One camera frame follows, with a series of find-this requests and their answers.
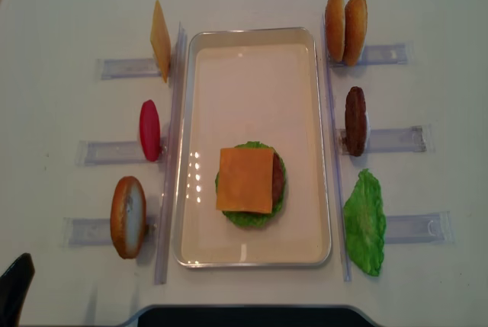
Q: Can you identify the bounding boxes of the clear holder rail right buns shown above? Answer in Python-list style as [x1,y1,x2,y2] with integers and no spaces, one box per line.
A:
[327,40,416,69]

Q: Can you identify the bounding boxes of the golden bun top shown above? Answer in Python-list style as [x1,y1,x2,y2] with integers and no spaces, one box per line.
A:
[325,0,345,62]

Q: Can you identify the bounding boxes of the standing red tomato slice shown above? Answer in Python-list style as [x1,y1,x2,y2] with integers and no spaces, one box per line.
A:
[139,100,161,162]

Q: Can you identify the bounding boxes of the green lettuce on burger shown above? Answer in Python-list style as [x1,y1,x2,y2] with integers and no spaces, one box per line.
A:
[215,141,287,228]

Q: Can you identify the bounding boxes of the long clear strip right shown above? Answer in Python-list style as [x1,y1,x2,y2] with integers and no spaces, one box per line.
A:
[321,12,351,282]

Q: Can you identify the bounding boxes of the clear holder rail lettuce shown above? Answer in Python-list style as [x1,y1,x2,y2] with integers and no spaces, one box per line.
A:
[385,211,454,244]

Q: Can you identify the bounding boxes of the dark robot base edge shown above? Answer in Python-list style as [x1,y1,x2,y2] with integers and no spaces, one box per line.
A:
[137,306,372,327]

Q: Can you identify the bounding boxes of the long clear strip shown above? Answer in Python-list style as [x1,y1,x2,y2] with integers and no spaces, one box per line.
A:
[321,12,351,282]
[154,22,187,285]

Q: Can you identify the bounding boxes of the long clear strip left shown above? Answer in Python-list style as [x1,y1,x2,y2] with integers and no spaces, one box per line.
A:
[154,22,187,285]

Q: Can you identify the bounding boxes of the standing bun half left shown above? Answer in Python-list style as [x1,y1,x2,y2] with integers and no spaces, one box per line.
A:
[110,176,146,259]

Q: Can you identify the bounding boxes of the brown patty on burger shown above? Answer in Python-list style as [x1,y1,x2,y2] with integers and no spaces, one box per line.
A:
[272,153,285,207]

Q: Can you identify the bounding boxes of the clear holder rail left bun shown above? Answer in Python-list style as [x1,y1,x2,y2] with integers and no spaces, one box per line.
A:
[63,215,159,248]

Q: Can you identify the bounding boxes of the orange cheese slice on burger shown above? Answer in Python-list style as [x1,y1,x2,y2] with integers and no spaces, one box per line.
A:
[217,148,274,214]

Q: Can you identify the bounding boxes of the standing orange cheese slice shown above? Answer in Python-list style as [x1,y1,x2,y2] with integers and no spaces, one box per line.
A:
[149,0,172,83]

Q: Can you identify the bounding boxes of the standing golden bun right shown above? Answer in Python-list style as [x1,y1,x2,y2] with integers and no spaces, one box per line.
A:
[342,0,368,66]

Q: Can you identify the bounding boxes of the standing green lettuce leaf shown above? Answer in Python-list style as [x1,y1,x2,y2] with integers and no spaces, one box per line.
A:
[343,168,387,277]

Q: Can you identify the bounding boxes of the white rectangular metal tray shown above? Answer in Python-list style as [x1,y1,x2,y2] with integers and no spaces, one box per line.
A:
[172,27,332,268]

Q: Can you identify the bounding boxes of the golden bun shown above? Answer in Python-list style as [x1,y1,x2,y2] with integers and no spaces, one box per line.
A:
[342,0,368,66]
[325,0,345,62]

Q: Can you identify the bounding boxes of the clear holder rail tomato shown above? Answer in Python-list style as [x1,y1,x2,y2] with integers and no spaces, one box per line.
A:
[75,141,149,166]

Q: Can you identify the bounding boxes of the standing brown meat patty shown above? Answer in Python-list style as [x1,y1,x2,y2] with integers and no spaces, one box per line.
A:
[345,86,368,157]

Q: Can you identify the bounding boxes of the clear holder rail patty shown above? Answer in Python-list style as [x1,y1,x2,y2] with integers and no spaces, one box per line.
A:
[363,125,435,155]

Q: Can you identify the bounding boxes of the clear holder rail cheese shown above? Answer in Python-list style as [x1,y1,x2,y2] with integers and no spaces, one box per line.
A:
[95,58,162,80]

